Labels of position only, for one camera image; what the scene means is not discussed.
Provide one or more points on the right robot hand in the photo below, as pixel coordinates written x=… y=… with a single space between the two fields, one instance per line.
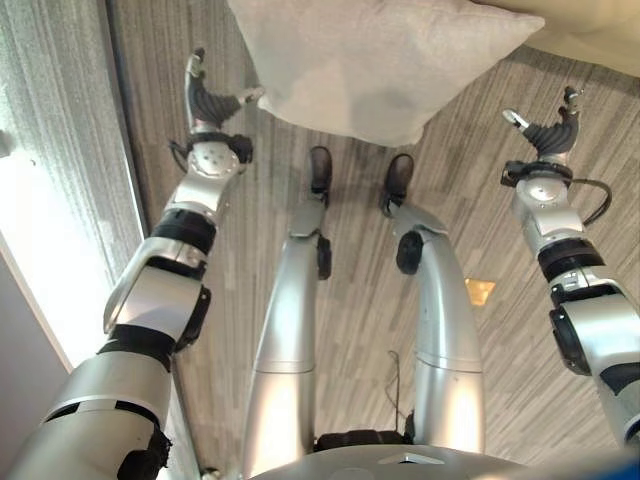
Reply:
x=551 y=136

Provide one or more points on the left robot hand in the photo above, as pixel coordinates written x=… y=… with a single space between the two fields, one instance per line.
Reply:
x=207 y=102

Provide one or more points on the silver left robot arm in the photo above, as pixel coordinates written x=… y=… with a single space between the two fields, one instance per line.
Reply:
x=135 y=320

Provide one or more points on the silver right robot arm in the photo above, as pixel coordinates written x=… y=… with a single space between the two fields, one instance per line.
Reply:
x=575 y=285

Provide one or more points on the beige sofa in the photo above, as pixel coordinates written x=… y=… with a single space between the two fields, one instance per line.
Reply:
x=585 y=35

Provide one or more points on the grey sheer curtain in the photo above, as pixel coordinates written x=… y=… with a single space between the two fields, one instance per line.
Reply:
x=60 y=165

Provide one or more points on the yellow floor marker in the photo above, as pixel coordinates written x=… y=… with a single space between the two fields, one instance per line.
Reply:
x=480 y=290

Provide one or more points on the grey square cushion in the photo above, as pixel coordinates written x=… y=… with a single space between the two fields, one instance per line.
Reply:
x=372 y=60

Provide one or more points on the silver right robot leg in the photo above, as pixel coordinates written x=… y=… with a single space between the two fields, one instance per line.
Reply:
x=440 y=320

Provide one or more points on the silver robot leg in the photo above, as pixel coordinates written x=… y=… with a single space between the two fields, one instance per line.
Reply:
x=440 y=320
x=295 y=310

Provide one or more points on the silver left robot leg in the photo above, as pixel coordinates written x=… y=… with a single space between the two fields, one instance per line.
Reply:
x=295 y=310

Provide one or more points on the silver robot torso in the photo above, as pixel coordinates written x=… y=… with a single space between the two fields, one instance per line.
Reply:
x=380 y=465

